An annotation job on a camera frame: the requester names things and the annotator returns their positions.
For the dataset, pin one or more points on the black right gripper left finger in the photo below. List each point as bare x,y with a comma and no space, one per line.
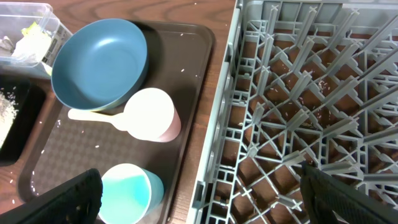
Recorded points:
77,200

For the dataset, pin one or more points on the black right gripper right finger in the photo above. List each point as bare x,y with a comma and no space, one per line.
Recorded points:
325,197

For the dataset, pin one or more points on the light blue plastic cup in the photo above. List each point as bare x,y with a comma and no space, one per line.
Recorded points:
129,194

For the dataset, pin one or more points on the pink plastic cup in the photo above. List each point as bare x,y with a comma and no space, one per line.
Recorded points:
152,116

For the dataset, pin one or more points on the white tissue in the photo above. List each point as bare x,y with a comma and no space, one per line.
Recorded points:
32,49

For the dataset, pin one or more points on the white napkin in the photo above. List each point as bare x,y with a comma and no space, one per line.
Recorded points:
7,44

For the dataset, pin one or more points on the green yellow snack wrapper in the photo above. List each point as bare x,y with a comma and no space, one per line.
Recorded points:
33,29

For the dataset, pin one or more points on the black waste tray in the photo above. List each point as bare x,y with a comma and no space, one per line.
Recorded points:
30,99

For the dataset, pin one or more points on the grey dishwasher rack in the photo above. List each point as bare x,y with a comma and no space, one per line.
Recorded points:
301,81

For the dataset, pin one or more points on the clear plastic waste bin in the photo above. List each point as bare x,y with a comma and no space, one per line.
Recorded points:
18,15

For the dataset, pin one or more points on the yellow plastic spoon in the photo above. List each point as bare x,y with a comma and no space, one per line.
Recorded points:
117,120

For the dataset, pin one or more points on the white rice pile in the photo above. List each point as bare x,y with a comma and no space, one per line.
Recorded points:
8,113

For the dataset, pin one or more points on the dark blue plate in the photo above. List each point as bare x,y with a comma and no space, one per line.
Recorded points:
101,66

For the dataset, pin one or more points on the brown serving tray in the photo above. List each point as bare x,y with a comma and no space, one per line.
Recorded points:
61,148

